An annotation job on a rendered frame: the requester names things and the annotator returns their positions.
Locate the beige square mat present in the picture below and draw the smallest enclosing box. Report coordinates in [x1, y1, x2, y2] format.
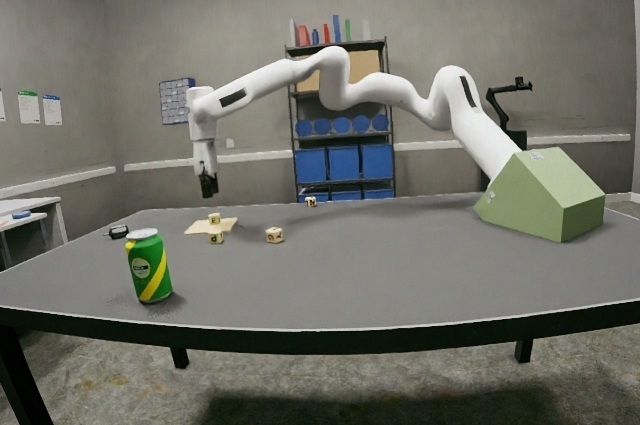
[184, 218, 237, 235]

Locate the green drink can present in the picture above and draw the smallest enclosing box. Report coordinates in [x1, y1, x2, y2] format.
[125, 229, 172, 303]

